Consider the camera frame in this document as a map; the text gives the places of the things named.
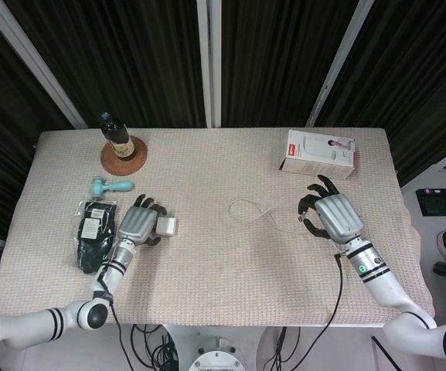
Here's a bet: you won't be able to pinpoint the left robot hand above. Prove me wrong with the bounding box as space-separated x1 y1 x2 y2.
117 194 169 247

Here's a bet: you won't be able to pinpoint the white product box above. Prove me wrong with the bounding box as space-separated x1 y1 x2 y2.
277 128 360 181

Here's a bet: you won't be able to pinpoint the white charger adapter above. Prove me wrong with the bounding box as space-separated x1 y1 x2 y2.
155 216 179 238

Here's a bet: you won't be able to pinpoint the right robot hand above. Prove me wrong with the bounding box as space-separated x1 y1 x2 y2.
296 174 364 245

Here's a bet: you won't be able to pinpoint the white usb cable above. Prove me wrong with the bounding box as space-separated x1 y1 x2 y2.
227 198 308 235

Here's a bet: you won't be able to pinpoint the black right hand cable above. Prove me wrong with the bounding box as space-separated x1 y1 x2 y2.
280 250 349 366

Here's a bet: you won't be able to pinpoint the white frame post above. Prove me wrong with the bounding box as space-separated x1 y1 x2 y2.
196 0 223 129
305 0 375 128
0 0 89 131

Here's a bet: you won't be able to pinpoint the brown glass bottle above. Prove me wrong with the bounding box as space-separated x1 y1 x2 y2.
99 111 137 162

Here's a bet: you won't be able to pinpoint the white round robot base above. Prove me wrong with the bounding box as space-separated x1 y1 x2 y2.
165 324 264 371

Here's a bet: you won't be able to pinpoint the black flat electronic device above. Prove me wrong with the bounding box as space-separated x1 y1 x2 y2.
415 186 446 218

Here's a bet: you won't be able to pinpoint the black left hand cable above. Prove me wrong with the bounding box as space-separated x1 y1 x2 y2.
97 261 131 371

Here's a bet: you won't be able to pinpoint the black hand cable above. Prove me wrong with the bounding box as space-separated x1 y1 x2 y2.
280 250 349 366
97 261 131 371

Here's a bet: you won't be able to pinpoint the beige woven tablecloth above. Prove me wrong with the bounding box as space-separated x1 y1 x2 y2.
0 127 437 328

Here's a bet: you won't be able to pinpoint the light blue massage roller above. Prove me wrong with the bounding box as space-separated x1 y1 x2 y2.
91 176 135 200

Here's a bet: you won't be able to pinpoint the round brown woven coaster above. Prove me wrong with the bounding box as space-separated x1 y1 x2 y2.
100 135 149 177

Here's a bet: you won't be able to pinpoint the packaged black socks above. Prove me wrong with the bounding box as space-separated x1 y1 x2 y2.
69 198 120 277

